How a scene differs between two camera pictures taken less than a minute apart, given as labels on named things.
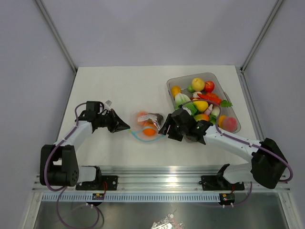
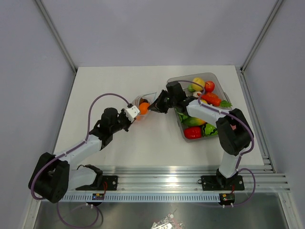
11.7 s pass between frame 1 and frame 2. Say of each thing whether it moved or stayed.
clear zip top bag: moved
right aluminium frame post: stayed
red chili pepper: stayed
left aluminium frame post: stayed
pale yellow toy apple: stayed
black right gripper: moved
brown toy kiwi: moved
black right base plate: stayed
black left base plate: stayed
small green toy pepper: stayed
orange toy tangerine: moved
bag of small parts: stayed
